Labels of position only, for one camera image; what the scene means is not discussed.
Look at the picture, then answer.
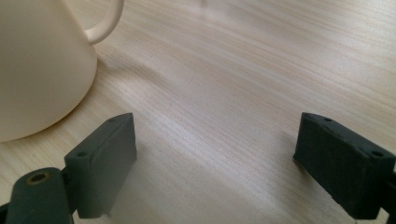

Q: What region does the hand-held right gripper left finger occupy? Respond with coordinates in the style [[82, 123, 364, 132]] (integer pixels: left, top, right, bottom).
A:
[[64, 112, 138, 219]]

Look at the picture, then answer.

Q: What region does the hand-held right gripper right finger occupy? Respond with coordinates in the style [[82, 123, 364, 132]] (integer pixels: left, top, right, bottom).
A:
[[292, 112, 396, 220]]

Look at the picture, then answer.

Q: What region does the cream ceramic mug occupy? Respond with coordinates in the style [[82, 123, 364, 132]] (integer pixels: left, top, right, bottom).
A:
[[0, 0, 125, 144]]

